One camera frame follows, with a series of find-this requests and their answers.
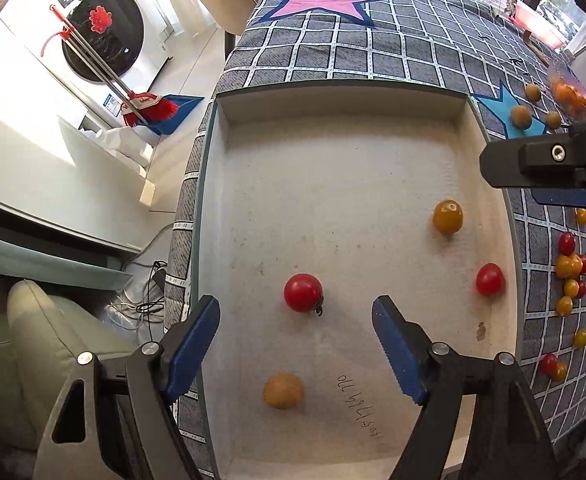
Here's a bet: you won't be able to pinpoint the red cherry tomato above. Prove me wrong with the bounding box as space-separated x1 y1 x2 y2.
576 281 586 299
283 273 323 316
537 353 558 377
558 232 576 257
476 262 505 296

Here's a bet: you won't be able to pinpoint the yellow cherry tomato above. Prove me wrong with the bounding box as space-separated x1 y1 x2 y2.
555 255 572 280
569 254 584 280
575 208 586 226
555 296 573 318
563 278 581 299
432 200 464 236
550 361 569 382

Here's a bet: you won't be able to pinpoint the orange fruits in bowl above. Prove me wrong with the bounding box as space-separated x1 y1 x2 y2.
552 81 586 118

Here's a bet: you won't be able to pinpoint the glass bowl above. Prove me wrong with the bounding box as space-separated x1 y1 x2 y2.
547 60 586 120

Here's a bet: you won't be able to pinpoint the green sofa cushion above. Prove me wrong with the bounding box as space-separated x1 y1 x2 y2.
0 280 136 451

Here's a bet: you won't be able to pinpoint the shallow cardboard tray box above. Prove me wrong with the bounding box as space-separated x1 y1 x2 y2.
191 81 521 479

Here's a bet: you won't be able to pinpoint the red broom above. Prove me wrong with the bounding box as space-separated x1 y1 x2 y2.
49 4 179 127

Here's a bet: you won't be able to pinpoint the blue dustpan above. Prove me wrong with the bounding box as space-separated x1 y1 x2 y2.
145 94 204 136

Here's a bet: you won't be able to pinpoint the grey checked star tablecloth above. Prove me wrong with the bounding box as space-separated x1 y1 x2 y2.
161 0 586 480

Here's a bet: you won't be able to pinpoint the white washing machine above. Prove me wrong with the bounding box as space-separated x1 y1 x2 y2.
0 0 174 126

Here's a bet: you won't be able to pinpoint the black cables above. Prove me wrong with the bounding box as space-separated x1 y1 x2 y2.
107 259 169 331

